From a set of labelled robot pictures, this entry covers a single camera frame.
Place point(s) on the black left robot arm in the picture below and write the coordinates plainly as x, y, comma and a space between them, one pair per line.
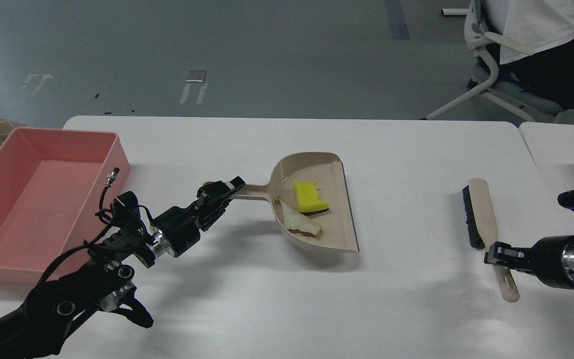
93, 277

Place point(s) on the beige plastic dustpan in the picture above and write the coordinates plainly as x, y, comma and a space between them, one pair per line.
338, 229

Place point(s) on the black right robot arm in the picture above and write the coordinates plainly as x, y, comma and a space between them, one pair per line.
550, 259

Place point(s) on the white office chair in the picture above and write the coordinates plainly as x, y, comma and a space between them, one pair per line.
487, 80

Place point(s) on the pink plastic bin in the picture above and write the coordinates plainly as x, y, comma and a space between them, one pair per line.
51, 181

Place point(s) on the yellow sponge piece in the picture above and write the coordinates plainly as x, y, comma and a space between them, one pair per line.
307, 198

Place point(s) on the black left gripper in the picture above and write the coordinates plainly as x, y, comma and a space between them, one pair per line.
181, 226

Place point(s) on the seated person white shirt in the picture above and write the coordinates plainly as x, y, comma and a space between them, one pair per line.
547, 26

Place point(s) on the bread slice scrap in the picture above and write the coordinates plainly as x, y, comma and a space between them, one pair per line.
296, 222

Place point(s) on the beige hand brush black bristles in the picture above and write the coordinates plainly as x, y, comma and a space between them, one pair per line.
482, 231

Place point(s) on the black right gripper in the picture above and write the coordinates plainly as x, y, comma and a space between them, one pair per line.
551, 260

